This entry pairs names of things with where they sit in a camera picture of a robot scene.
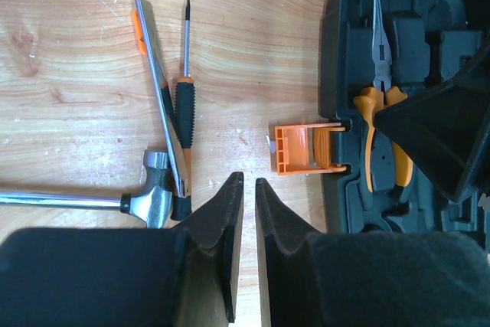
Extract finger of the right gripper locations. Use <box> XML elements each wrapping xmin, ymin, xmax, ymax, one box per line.
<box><xmin>374</xmin><ymin>42</ymin><xmax>489</xmax><ymax>202</ymax></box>

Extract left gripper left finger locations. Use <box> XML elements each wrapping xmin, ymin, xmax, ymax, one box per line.
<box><xmin>1</xmin><ymin>172</ymin><xmax>243</xmax><ymax>326</ymax></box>

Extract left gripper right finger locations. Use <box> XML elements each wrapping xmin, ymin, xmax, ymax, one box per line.
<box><xmin>255</xmin><ymin>178</ymin><xmax>489</xmax><ymax>326</ymax></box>

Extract steel claw hammer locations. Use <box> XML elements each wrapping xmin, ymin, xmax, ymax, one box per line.
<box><xmin>1</xmin><ymin>149</ymin><xmax>173</xmax><ymax>229</ymax></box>

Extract orange handled pliers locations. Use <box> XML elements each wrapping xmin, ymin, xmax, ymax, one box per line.
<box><xmin>351</xmin><ymin>0</ymin><xmax>415</xmax><ymax>200</ymax></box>

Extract black plastic tool case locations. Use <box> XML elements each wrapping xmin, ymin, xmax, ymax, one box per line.
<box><xmin>269</xmin><ymin>0</ymin><xmax>490</xmax><ymax>253</ymax></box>

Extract black orange screwdriver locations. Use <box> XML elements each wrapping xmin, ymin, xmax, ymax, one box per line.
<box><xmin>171</xmin><ymin>0</ymin><xmax>195</xmax><ymax>221</ymax></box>

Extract small needle nose pliers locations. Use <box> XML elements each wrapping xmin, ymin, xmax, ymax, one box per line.
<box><xmin>134</xmin><ymin>0</ymin><xmax>190</xmax><ymax>198</ymax></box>

